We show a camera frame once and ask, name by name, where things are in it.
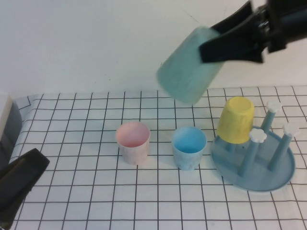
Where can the white black-grid tablecloth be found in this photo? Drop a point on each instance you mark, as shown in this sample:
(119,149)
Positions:
(96,191)

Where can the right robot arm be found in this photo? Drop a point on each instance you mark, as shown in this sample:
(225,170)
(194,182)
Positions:
(297,19)

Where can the green plastic cup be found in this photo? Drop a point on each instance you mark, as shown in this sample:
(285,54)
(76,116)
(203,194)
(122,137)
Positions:
(184,72)

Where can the pink plastic cup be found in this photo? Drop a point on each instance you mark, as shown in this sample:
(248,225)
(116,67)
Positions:
(134,153)

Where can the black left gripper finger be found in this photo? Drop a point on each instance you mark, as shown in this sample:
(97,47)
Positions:
(21,177)

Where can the blue plastic cup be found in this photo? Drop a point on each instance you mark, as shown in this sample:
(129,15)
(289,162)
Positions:
(189,155)

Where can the grey and white box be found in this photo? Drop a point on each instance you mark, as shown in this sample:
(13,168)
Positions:
(9,124)

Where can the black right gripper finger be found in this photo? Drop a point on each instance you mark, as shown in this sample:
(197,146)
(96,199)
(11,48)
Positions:
(230,48)
(232,18)

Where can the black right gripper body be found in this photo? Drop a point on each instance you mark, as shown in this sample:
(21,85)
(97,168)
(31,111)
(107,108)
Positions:
(271,26)

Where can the yellow plastic cup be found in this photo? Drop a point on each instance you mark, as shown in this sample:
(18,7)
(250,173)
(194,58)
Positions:
(236,122)

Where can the blue cup stand with pegs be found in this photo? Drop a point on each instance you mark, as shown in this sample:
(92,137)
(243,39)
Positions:
(259,177)

